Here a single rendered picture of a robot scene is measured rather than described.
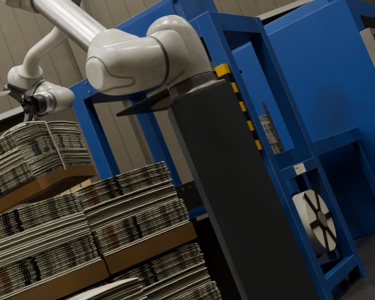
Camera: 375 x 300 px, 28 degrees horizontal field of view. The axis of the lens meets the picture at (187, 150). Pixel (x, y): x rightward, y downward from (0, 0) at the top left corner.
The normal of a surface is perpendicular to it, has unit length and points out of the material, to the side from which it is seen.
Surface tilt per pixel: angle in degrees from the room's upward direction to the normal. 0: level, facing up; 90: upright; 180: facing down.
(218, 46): 90
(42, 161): 88
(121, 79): 129
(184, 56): 96
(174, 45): 87
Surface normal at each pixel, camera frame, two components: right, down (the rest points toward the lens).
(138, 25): -0.46, 0.11
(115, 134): 0.06, -0.11
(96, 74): -0.71, 0.33
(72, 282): 0.58, -0.28
